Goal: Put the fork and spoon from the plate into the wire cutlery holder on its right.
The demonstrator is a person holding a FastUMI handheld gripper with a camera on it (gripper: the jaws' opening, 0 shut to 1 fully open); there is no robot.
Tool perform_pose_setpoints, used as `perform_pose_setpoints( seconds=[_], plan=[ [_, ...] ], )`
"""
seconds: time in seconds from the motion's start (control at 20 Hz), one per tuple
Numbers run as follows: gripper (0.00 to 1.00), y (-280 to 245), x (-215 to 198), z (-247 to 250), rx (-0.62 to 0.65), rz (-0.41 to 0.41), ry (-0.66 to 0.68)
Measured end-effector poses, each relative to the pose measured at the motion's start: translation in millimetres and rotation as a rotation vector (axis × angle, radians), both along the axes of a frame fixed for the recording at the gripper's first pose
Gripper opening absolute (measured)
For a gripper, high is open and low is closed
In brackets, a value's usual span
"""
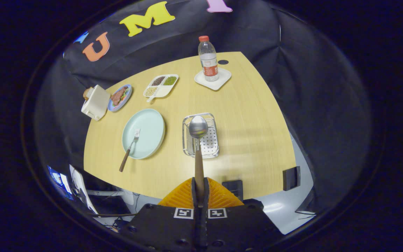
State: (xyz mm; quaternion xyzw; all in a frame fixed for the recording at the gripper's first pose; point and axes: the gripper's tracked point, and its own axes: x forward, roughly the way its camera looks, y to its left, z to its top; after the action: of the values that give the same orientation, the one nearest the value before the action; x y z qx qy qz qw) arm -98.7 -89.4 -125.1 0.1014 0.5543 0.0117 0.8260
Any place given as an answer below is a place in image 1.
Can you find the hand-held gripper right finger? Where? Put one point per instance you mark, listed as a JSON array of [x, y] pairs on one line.
[[236, 227]]

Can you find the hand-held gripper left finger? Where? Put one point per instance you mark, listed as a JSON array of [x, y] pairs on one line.
[[166, 227]]

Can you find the black table clamp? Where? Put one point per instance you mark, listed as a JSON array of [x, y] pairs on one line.
[[291, 178], [234, 189]]

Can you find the clear plastic container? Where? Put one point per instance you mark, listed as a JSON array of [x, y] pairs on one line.
[[210, 143]]

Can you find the white sheet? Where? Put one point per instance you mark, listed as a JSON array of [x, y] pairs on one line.
[[80, 187]]

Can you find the pale green plate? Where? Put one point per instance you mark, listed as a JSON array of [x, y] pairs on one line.
[[149, 129]]

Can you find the glowing blue screen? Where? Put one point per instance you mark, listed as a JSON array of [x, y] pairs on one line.
[[59, 180]]

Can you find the small blue plate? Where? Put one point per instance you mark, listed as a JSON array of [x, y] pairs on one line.
[[114, 108]]

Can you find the white divided tray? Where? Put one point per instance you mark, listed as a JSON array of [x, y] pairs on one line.
[[164, 91]]

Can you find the pale beans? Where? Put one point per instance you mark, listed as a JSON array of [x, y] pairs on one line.
[[150, 91]]

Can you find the sandwich with meat and greens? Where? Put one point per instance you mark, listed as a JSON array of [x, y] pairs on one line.
[[118, 96]]

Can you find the white toaster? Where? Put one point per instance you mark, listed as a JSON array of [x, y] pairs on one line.
[[94, 103]]

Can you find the dark brown beans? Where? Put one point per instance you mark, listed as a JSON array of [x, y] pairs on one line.
[[158, 81]]

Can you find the green beans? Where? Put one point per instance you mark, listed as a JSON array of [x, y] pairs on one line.
[[170, 81]]

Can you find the white square coaster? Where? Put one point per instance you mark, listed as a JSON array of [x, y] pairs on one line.
[[222, 78]]

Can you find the toasted bread slice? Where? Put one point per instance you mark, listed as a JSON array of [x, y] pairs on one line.
[[86, 93]]

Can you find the black round table grommet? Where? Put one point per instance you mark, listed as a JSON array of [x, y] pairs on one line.
[[223, 62]]

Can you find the clear bottle with red cap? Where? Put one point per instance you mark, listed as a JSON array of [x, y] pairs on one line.
[[208, 59]]

